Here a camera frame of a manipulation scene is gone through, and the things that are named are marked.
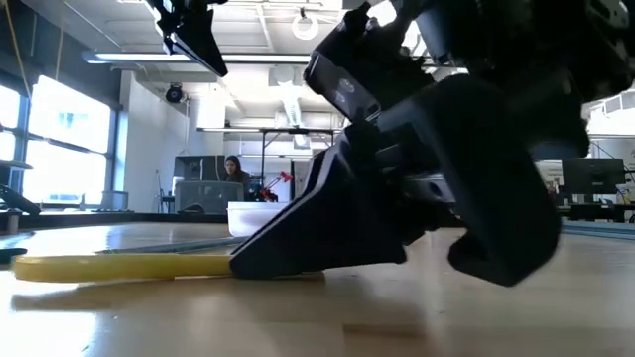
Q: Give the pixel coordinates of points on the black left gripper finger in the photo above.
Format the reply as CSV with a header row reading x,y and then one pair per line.
x,y
198,39

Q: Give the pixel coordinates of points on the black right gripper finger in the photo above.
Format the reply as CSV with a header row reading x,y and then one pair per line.
x,y
322,228
496,198

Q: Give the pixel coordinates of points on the grey-blue pencil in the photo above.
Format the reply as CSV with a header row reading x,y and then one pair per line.
x,y
173,246

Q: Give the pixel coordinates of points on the yellow pen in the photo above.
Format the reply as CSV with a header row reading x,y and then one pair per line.
x,y
124,268

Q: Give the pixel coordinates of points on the short dark green pencil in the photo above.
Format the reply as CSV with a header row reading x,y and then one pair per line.
x,y
10,254

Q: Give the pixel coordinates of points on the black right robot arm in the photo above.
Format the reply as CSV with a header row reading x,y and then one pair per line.
x,y
521,39

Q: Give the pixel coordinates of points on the clear plastic supply box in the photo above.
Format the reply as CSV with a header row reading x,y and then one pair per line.
x,y
253,220

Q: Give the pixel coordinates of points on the red desk lamp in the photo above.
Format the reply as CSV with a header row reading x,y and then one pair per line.
x,y
285,176

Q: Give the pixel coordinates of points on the long ceiling light strip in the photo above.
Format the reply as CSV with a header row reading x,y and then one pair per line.
x,y
124,57

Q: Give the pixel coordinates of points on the black computer monitor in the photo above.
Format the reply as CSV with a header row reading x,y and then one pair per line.
x,y
198,167
593,176

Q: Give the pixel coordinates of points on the person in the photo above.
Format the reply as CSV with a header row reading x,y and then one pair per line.
x,y
237,176

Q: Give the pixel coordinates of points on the grey office chair back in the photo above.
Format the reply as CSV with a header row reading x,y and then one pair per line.
x,y
208,196

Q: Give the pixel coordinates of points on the large bright window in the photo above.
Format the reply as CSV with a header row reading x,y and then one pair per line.
x,y
64,149

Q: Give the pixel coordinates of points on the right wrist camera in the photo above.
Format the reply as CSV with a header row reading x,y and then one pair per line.
x,y
342,89

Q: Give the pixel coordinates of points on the black ceiling camera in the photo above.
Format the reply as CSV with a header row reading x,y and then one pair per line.
x,y
174,93

